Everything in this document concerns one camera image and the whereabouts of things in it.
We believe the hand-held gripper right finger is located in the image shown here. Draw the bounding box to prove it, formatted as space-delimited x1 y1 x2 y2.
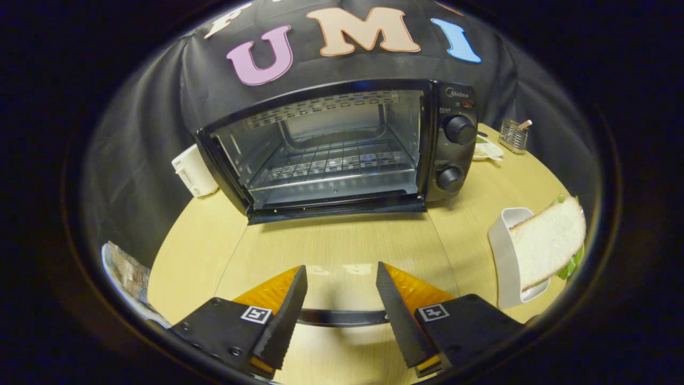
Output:
376 261 530 379

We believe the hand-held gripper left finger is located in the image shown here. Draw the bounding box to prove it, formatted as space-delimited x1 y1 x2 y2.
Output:
170 265 309 380

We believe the white bread lettuce sandwich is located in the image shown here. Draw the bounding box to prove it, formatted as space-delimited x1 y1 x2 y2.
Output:
508 194 587 292

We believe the black toaster oven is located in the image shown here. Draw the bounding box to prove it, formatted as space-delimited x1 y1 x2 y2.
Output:
195 79 479 328

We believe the white pop-up toaster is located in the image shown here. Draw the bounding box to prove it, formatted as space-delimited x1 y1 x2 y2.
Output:
171 143 220 198

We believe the white rectangular dish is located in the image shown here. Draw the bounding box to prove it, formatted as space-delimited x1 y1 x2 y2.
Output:
487 207 551 310

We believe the white divided seasoning dish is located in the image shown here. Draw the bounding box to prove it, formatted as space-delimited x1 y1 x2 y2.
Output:
472 134 505 162

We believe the black backdrop cloth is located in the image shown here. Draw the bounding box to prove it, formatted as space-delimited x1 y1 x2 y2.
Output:
80 0 602 271

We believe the metal wire basket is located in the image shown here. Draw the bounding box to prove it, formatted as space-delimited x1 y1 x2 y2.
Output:
498 118 533 155

